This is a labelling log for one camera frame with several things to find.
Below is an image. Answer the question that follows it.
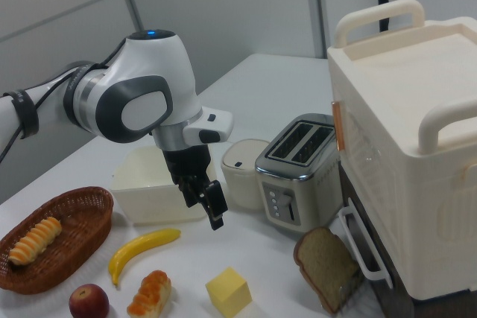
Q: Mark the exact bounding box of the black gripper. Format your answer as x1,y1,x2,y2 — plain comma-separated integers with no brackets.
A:
162,145,230,232

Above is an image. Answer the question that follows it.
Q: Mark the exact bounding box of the small white lidded bin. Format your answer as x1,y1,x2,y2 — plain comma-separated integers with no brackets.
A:
221,139,271,212

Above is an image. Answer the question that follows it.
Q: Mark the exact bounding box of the white square plastic container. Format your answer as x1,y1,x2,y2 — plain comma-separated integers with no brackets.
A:
110,145,221,226

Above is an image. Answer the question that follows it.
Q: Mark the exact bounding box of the yellow banana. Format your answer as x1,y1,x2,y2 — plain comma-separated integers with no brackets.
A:
107,228,183,287

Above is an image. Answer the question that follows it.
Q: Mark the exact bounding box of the yellow cheese block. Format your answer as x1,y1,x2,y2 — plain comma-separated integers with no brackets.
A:
205,266,253,318

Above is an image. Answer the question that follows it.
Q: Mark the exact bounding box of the silver two-slot toaster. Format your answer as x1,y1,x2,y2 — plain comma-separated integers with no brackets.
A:
254,112,346,235

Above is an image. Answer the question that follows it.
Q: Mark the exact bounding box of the orange glazed bread roll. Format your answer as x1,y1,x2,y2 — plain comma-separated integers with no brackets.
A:
126,270,173,318

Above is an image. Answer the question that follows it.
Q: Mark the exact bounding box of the brown wicker basket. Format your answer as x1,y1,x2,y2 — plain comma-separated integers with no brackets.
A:
0,185,115,295

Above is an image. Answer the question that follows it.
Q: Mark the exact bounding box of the brown bread slice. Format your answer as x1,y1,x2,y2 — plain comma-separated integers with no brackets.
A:
293,226,363,315

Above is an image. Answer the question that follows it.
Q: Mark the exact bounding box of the red apple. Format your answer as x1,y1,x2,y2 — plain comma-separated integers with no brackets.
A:
68,283,111,318

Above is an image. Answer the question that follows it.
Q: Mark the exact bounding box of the copper strip on cabinet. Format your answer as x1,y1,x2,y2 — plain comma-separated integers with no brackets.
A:
331,101,346,153

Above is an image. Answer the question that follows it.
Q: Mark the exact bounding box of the striped twisted bread roll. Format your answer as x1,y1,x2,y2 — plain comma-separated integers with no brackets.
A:
7,216,63,267

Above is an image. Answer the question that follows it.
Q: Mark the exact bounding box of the large cream toy cabinet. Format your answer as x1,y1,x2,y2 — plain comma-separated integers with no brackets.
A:
326,0,477,302

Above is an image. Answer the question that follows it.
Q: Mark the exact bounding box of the white drawer handle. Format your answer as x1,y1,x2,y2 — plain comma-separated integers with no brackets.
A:
338,206,394,290

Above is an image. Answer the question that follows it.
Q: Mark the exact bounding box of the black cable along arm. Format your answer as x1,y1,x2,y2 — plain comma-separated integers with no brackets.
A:
0,45,126,165

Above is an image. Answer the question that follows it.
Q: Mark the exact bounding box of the black strap around arm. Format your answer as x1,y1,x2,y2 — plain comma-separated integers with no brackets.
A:
2,88,40,141

